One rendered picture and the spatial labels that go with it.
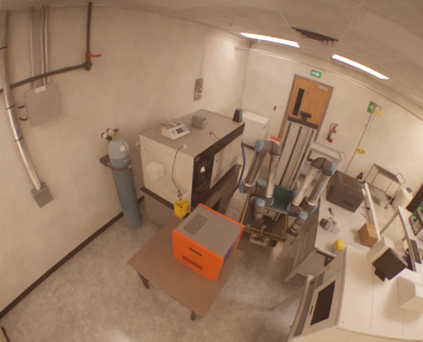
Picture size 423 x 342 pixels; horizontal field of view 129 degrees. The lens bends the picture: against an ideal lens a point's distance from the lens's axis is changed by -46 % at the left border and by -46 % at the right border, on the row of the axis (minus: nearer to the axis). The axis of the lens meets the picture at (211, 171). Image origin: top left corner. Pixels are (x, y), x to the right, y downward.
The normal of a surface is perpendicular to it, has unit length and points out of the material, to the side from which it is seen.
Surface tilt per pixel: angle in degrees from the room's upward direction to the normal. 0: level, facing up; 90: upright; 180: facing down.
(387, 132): 90
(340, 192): 90
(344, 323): 0
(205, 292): 0
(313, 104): 90
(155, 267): 0
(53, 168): 90
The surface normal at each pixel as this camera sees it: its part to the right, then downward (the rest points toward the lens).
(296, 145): -0.33, 0.52
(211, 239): 0.11, -0.81
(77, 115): 0.86, 0.37
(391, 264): -0.81, 0.26
